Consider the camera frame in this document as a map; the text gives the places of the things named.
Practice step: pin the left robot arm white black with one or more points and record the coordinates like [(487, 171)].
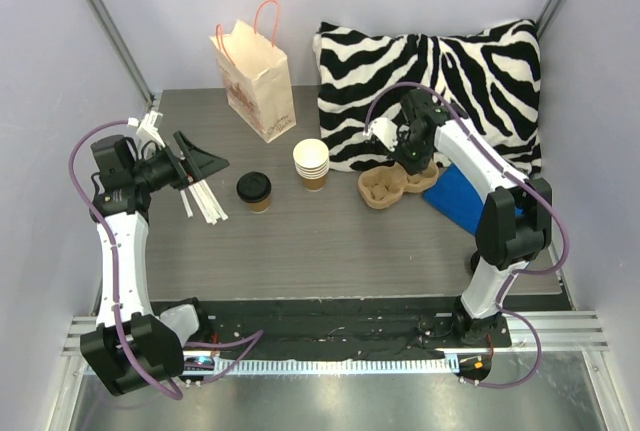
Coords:
[(131, 346)]

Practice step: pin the black plastic cup lid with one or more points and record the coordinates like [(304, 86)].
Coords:
[(253, 187)]

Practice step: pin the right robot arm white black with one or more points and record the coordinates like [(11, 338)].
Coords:
[(514, 225)]

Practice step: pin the cardboard cup carrier tray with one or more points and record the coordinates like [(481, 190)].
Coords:
[(383, 186)]

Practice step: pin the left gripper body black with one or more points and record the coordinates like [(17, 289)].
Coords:
[(185, 164)]

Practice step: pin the kraft paper gift bag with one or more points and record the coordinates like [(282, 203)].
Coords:
[(255, 75)]

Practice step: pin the single brown paper cup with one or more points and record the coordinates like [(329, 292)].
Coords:
[(261, 206)]

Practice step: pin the stack of black lids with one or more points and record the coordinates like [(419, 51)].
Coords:
[(474, 262)]

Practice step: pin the white wrapped straws bundle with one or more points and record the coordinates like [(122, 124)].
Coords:
[(205, 201)]

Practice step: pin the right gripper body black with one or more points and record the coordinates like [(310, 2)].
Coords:
[(413, 157)]

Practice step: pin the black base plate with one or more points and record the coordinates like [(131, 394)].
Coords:
[(382, 328)]

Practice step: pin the zebra print pillow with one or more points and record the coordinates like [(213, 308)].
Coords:
[(494, 76)]

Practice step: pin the aluminium front rail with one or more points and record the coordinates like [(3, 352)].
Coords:
[(447, 365)]

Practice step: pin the stack of paper cups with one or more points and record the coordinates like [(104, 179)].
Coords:
[(311, 161)]

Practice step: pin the blue cloth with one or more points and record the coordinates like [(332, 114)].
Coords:
[(454, 197)]

